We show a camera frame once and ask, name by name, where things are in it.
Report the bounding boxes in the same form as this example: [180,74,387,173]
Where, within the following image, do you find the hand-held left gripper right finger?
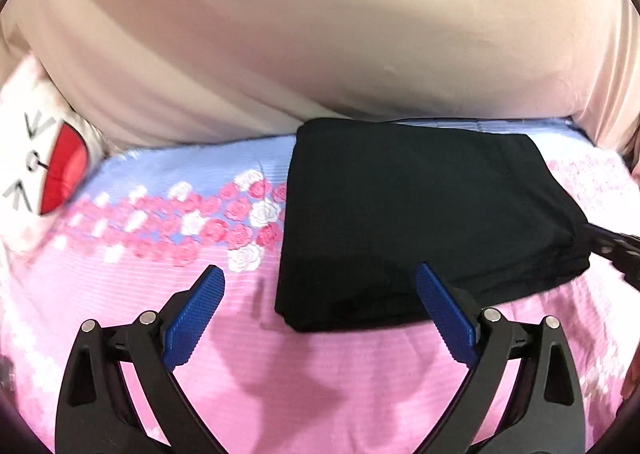
[415,263,584,454]

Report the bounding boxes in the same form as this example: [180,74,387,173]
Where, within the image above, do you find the black pants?
[274,117,592,333]

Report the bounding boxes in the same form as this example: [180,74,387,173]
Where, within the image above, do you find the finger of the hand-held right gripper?
[580,221,640,256]
[614,253,640,291]

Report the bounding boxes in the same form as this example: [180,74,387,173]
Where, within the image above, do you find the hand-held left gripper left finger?
[54,265,226,454]

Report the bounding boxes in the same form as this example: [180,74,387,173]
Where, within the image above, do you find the white cat face pillow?
[0,54,108,255]

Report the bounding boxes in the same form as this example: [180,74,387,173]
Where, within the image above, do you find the pink floral bedsheet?
[0,117,640,454]

